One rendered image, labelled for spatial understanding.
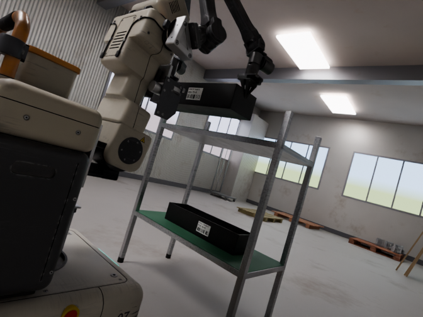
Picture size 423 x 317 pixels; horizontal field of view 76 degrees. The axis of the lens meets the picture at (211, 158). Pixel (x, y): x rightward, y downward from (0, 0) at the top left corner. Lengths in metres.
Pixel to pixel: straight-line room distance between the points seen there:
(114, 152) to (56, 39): 4.87
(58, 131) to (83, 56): 5.21
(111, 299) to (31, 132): 0.57
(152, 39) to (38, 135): 0.53
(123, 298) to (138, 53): 0.86
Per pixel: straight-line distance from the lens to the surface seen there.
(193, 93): 1.33
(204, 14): 1.19
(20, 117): 0.75
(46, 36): 5.77
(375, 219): 8.54
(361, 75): 5.90
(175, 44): 1.00
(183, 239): 1.51
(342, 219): 8.67
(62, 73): 0.95
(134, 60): 1.09
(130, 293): 1.06
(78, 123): 0.79
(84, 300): 0.97
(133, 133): 1.06
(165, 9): 1.18
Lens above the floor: 0.74
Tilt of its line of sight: 2 degrees up
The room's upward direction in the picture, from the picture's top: 17 degrees clockwise
